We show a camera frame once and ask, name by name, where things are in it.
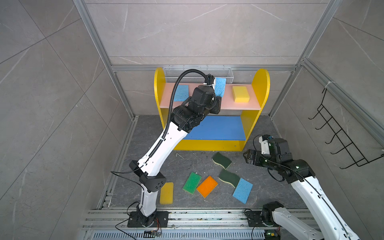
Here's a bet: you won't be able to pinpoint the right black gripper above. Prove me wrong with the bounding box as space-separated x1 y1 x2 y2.
243 148 280 171

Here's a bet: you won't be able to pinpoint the blue sponge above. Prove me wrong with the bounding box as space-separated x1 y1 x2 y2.
233 178 253 204
174 85 189 102
214 78 227 98

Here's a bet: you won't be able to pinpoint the yellow sponge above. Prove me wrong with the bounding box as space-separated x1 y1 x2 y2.
232 86 250 103
160 182 174 205

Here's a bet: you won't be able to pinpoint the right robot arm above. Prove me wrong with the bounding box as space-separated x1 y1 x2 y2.
243 135 359 240

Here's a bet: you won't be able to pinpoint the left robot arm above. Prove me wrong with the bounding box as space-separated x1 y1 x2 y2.
130 85 222 226

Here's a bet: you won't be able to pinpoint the yellow shelf pink blue boards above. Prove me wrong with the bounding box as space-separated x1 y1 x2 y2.
154 67 271 152

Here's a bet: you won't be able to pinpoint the dark green sponge lower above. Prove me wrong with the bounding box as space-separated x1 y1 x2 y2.
219 169 241 188

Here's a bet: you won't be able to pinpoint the dark green sponge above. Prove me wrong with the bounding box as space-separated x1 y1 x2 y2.
219 169 241 188
212 152 232 170

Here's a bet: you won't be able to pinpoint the dark green sponge upper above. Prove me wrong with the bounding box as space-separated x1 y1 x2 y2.
212 152 232 170

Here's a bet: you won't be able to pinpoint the metal mesh basket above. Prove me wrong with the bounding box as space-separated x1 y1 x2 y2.
163 66 235 85

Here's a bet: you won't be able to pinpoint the orange sponge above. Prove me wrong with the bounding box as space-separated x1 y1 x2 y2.
197 176 218 198

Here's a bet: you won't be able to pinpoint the bright green sponge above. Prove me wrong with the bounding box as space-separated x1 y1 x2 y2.
183 173 202 195

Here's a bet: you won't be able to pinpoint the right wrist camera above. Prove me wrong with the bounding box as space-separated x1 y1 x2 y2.
259 135 273 155

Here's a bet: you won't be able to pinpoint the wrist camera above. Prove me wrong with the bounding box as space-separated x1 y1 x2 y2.
204 74 215 87
259 135 273 155

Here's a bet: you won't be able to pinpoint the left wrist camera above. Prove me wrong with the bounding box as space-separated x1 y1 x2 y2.
204 74 215 87

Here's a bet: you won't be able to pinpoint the black corrugated cable hose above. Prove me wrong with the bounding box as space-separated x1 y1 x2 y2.
146 68 211 158

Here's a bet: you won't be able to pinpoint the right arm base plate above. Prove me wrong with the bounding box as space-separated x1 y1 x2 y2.
244 209 269 227

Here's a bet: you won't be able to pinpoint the black wire hook rack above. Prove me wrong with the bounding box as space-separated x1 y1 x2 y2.
308 88 384 170

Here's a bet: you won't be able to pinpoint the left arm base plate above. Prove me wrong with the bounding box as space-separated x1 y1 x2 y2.
127 211 170 228

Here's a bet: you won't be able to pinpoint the aluminium mounting rail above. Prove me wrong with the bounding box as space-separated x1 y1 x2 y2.
81 209 294 240

